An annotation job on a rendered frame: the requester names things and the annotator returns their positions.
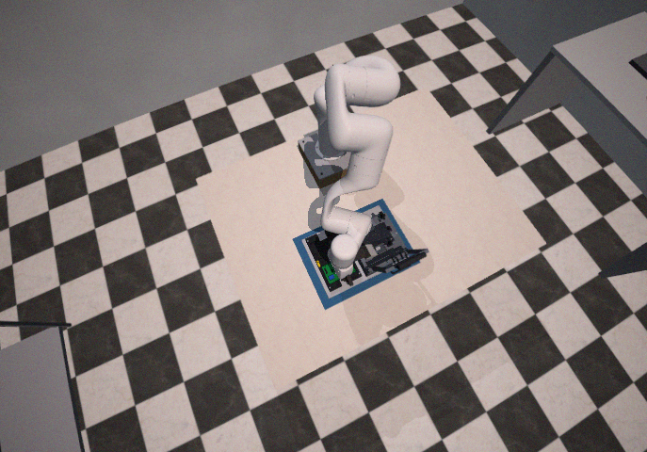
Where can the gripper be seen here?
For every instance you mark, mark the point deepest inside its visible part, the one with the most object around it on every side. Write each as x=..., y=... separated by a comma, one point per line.
x=343, y=274

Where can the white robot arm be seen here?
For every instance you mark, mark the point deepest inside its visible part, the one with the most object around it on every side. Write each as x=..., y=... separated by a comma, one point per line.
x=367, y=137

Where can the green circuit board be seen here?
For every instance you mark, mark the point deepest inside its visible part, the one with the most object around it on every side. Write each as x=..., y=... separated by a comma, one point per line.
x=330, y=273

